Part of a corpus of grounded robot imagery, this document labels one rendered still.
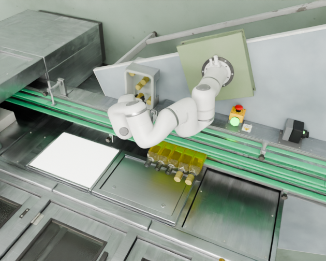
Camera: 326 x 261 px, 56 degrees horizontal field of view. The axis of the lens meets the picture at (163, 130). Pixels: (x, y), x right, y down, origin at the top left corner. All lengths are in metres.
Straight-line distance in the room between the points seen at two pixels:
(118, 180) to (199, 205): 0.45
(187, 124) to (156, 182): 0.57
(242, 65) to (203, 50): 0.20
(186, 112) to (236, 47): 0.44
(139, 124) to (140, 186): 0.62
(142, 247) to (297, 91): 1.02
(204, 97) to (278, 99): 0.49
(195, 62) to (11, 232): 1.17
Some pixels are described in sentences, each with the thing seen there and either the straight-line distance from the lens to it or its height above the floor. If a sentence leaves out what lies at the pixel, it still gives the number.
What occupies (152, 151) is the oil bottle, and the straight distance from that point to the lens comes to 1.60.
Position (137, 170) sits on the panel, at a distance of 1.72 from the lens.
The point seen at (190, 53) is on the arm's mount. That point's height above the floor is 0.82.
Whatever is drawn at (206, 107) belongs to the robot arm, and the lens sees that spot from 1.23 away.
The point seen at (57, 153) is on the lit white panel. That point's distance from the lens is 1.89.
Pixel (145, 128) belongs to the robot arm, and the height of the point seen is 1.36.
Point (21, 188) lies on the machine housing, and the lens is 1.82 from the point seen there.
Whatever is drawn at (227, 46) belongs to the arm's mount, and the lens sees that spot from 1.44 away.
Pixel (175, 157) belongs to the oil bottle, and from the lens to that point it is 1.58.
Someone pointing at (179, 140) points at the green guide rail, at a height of 0.95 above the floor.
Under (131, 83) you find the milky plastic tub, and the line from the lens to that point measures 1.76.
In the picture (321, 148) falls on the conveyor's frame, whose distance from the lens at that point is 1.65.
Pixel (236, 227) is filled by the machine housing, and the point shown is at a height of 1.19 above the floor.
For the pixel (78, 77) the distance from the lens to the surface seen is 2.48.
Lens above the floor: 2.11
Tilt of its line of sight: 45 degrees down
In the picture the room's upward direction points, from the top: 146 degrees counter-clockwise
